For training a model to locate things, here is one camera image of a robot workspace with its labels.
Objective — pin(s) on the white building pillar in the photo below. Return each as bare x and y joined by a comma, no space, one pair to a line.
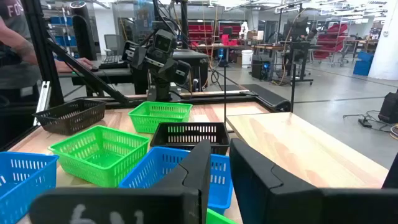
385,46

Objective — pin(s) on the person's forearm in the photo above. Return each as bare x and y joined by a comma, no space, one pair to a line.
28,51

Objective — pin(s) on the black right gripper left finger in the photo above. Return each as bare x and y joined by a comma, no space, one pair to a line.
174,202

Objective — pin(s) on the black computer keyboard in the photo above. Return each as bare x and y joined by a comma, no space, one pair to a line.
112,62

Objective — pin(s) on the person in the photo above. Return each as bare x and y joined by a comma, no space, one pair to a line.
12,74

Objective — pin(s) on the black computer tower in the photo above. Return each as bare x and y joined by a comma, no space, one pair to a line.
259,68

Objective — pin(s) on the blue plastic slotted basket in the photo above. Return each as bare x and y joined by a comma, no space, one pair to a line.
155,165
18,202

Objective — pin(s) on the black standing desk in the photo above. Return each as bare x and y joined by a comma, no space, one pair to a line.
300,46

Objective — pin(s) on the silver aluminium extrusion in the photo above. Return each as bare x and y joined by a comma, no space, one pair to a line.
43,99

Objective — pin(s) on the black power adapter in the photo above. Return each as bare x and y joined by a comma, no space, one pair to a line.
364,122

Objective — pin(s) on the blue plastic crate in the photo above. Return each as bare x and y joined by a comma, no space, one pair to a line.
366,56
362,68

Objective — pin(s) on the white bucket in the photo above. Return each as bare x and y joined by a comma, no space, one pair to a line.
247,59

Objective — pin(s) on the black computer monitor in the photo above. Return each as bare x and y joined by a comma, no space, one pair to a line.
295,28

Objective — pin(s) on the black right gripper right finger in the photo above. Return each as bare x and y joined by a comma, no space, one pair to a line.
280,199

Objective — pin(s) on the person's hand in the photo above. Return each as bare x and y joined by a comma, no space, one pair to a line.
71,65

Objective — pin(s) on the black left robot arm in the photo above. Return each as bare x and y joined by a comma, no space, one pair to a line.
163,90

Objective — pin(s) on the grey computer monitor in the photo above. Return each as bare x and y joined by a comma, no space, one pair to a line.
113,45

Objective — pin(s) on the black plastic slotted basket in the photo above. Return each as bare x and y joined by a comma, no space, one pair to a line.
174,150
56,127

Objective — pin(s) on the black tall cylinder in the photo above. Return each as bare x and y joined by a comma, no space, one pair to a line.
84,34

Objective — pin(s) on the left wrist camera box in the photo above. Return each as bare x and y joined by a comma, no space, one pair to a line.
165,42

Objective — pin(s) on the red rolling rack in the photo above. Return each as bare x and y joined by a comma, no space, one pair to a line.
331,40

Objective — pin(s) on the red bin rack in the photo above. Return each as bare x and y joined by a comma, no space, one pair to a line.
230,29
200,31

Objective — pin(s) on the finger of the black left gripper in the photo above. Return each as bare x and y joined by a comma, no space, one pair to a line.
134,54
183,72

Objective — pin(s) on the green plastic slotted basket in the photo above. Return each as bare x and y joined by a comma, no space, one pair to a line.
149,126
99,158
214,219

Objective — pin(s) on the black speaker box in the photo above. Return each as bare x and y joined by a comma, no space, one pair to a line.
389,109

